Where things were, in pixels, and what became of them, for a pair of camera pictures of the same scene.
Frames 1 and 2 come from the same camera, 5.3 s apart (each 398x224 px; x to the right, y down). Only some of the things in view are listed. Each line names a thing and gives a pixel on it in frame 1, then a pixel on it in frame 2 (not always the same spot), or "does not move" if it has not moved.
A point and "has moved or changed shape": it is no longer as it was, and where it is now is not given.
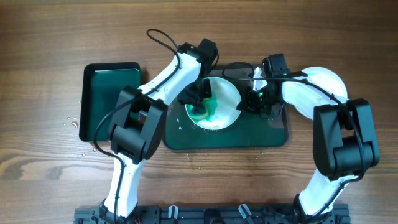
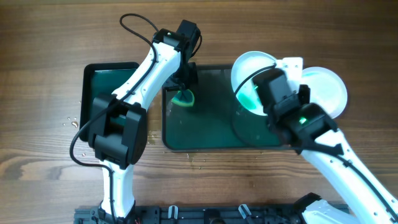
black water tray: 101,88 does not move
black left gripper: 195,94 to 181,83
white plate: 228,101 to 247,65
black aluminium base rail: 211,214 does not move
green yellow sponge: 203,109 has moved or changed shape
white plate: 325,79 does not move
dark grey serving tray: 248,131 does not move
